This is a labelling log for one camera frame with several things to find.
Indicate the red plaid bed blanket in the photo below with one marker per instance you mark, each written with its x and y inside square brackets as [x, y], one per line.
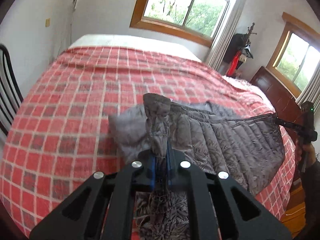
[60, 134]

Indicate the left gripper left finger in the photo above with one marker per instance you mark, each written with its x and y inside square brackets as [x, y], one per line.
[102, 207]

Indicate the coat rack with clothes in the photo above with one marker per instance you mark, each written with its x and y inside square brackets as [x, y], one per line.
[238, 51]

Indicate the right hand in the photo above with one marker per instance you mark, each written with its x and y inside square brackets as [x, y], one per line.
[308, 149]

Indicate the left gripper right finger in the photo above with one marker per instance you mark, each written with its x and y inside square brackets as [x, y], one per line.
[218, 207]

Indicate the dark wooden dresser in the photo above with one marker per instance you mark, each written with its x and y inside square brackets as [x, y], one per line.
[280, 97]

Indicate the grey curtain by side window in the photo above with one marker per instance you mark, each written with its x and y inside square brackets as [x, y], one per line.
[312, 91]

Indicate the grey curtain by head window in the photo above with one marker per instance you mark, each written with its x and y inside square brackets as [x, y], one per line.
[224, 33]

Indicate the white mattress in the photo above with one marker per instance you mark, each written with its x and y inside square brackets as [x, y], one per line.
[134, 42]

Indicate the yellow wall switch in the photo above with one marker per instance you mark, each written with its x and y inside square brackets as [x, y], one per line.
[47, 22]

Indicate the wooden framed side window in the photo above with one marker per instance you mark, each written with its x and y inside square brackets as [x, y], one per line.
[296, 56]

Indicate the dark sleeved right forearm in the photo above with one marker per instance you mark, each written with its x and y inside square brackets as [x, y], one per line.
[310, 184]

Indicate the grey quilted down jacket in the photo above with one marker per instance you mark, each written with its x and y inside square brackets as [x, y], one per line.
[211, 136]

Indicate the wooden framed head window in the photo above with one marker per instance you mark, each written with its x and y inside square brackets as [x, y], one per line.
[194, 20]

